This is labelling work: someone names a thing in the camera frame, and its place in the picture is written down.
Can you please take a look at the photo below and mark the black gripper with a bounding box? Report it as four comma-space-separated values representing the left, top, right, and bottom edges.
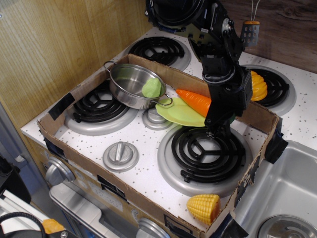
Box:
204, 66, 253, 139

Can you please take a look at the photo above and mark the orange toy carrot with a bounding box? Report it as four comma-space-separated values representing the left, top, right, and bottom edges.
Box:
175, 89, 212, 118

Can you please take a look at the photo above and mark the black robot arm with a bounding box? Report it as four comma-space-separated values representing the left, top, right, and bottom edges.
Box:
146, 0, 253, 138

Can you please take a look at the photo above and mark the light green plate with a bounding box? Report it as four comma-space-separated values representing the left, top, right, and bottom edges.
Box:
156, 98, 205, 127

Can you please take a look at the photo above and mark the front right black burner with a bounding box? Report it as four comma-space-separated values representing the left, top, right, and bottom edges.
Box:
157, 126, 253, 198

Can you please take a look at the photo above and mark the black burner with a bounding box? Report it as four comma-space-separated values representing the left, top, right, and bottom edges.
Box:
124, 36, 191, 71
244, 64, 296, 117
157, 126, 253, 198
65, 79, 138, 136

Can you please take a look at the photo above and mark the yellow toy pumpkin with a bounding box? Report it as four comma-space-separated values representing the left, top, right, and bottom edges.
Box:
251, 70, 268, 102

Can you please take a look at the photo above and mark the middle silver stove knob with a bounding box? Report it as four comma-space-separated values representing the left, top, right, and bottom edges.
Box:
142, 108, 172, 130

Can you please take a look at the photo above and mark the silver stove knob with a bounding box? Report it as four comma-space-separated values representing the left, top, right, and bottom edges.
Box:
142, 108, 172, 130
103, 141, 139, 173

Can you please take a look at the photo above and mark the back right black burner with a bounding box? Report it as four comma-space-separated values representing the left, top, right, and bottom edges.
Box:
244, 64, 296, 117

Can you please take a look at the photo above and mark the green toy vegetable chunk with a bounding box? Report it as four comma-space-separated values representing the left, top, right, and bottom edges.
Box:
142, 78, 161, 98

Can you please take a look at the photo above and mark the yellow toy corn cob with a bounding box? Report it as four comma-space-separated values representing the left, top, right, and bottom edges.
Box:
186, 194, 221, 226

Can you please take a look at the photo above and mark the back left black burner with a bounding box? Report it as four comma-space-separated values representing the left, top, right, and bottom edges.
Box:
124, 36, 191, 71

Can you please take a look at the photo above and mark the silver toy sink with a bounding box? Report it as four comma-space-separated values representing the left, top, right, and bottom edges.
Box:
235, 141, 317, 238

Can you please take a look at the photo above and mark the front silver stove knob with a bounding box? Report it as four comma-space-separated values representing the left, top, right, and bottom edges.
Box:
103, 141, 139, 173

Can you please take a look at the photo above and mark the small steel pot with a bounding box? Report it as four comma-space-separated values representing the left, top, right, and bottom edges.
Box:
103, 61, 172, 110

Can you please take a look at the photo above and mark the hanging silver spatula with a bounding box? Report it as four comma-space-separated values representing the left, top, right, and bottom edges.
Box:
240, 0, 261, 47

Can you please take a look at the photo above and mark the right oven front knob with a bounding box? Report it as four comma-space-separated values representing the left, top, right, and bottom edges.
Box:
136, 218, 170, 238

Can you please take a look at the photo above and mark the oven knob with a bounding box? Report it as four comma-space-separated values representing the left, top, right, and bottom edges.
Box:
136, 218, 170, 238
45, 157, 75, 186

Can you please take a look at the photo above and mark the front left black burner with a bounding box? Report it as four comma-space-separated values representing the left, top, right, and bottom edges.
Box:
65, 79, 138, 136

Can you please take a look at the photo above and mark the brown cardboard fence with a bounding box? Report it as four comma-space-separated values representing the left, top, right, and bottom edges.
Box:
37, 68, 280, 238

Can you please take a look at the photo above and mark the left oven front knob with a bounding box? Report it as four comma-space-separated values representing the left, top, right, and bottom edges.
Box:
45, 157, 75, 186

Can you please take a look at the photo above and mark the orange object bottom left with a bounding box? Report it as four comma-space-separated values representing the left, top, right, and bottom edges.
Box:
42, 219, 65, 234

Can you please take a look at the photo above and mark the silver oven door handle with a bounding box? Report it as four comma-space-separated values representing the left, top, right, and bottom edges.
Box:
50, 183, 137, 238

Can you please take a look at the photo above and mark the black braided cable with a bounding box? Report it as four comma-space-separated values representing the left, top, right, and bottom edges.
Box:
0, 211, 47, 238

